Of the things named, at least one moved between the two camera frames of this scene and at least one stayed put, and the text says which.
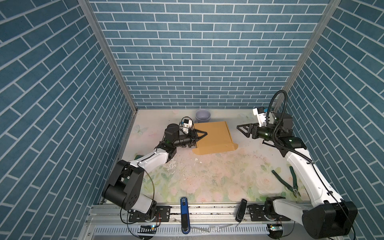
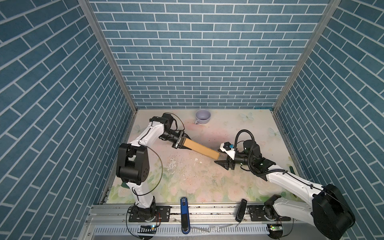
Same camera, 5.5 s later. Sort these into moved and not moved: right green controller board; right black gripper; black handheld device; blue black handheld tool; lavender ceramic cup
Moved: right black gripper
Not moved: lavender ceramic cup; black handheld device; right green controller board; blue black handheld tool
